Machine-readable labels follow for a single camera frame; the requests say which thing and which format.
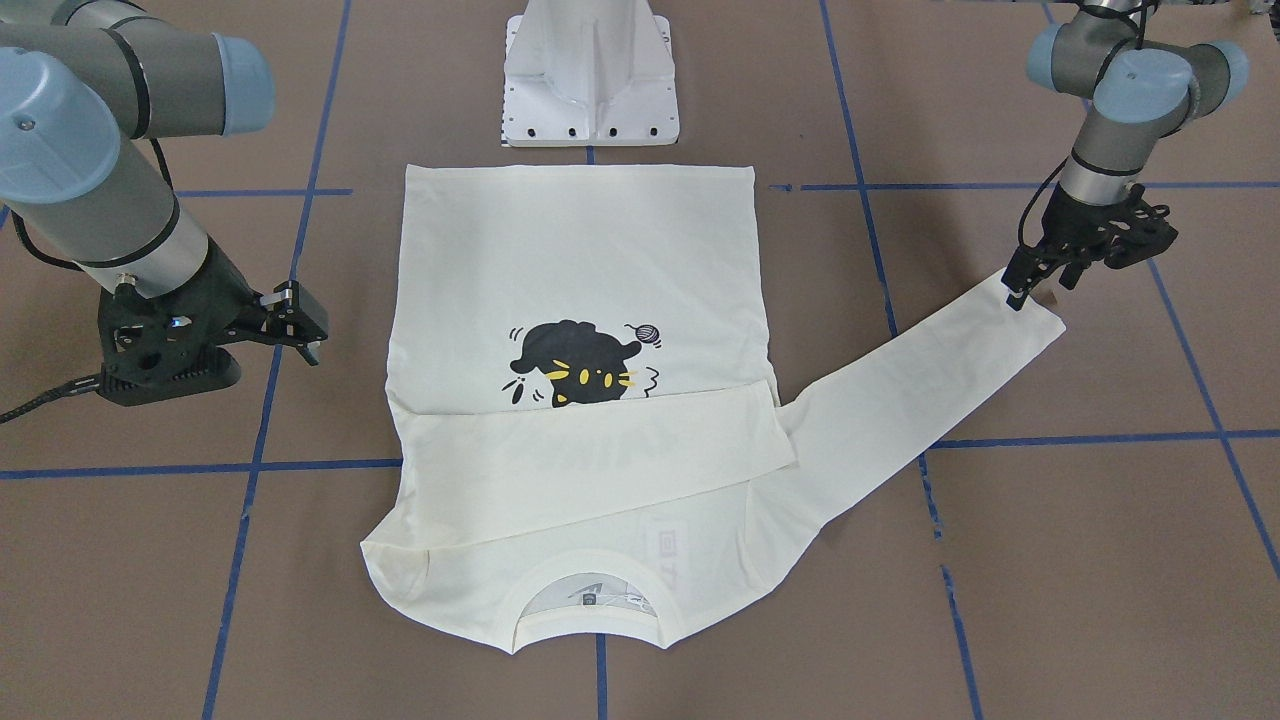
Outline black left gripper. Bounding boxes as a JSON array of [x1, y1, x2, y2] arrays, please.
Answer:
[[1002, 184, 1179, 311]]

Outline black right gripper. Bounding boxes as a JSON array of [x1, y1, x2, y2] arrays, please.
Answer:
[[96, 243, 329, 407]]

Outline cream long-sleeve cat shirt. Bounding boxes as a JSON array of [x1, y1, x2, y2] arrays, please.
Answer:
[[361, 165, 1065, 653]]

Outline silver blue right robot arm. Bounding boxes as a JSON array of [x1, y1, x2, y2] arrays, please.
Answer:
[[1, 1, 329, 421]]

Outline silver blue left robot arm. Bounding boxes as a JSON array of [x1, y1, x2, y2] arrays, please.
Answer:
[[1002, 1, 1251, 309]]

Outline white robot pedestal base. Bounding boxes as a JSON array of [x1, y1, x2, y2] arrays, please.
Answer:
[[500, 1, 681, 149]]

